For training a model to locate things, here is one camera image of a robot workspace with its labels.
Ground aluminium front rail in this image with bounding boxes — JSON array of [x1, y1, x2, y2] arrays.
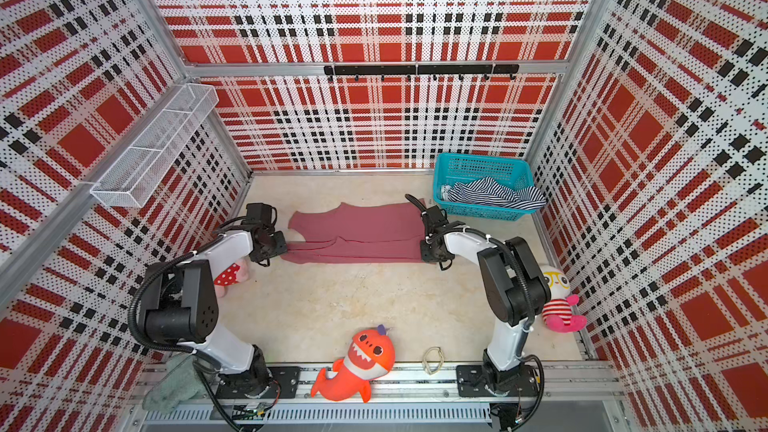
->
[[120, 361, 631, 431]]

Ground teal plastic basket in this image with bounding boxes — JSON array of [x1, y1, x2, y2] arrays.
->
[[433, 153, 547, 221]]

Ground black wall hook rail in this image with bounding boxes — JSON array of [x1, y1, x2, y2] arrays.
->
[[323, 63, 520, 80]]

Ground clear plastic ring loop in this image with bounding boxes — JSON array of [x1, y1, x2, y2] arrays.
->
[[421, 346, 445, 376]]

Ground striped black white tank top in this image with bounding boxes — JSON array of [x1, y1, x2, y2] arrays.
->
[[440, 177, 546, 211]]

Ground green cloth rag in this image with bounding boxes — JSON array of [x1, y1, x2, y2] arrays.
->
[[142, 355, 205, 413]]

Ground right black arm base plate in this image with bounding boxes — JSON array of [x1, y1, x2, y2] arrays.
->
[[456, 364, 539, 398]]

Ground pink plush toy red dress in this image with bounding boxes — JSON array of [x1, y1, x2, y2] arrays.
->
[[214, 258, 250, 298]]

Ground maroon tank top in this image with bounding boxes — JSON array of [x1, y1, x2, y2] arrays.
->
[[282, 202, 425, 264]]

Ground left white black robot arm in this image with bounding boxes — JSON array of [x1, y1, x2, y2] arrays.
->
[[127, 203, 287, 397]]

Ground red shark plush toy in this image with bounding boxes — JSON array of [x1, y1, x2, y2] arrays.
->
[[310, 324, 396, 403]]

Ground white plush toy yellow glasses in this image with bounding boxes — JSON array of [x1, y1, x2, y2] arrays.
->
[[540, 264, 587, 333]]

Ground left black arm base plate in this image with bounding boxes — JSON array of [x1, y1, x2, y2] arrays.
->
[[215, 366, 301, 400]]

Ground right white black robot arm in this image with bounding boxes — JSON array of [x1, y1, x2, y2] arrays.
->
[[405, 194, 551, 397]]

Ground white wire mesh shelf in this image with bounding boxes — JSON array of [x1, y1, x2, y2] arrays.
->
[[90, 83, 218, 208]]

